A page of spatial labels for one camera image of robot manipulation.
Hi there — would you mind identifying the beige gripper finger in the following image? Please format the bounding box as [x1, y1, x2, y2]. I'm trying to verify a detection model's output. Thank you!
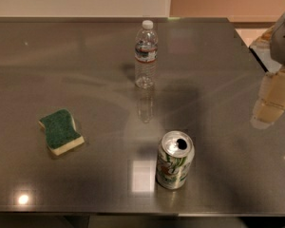
[251, 66, 285, 129]

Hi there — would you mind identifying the green white 7up can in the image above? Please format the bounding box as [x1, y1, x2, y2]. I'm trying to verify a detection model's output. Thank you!
[156, 131, 195, 190]

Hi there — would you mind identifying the clear plastic water bottle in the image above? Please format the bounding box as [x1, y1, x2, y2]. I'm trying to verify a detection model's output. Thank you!
[135, 20, 158, 88]

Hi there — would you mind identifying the green yellow sponge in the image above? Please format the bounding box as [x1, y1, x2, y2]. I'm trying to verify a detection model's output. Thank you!
[38, 109, 85, 156]

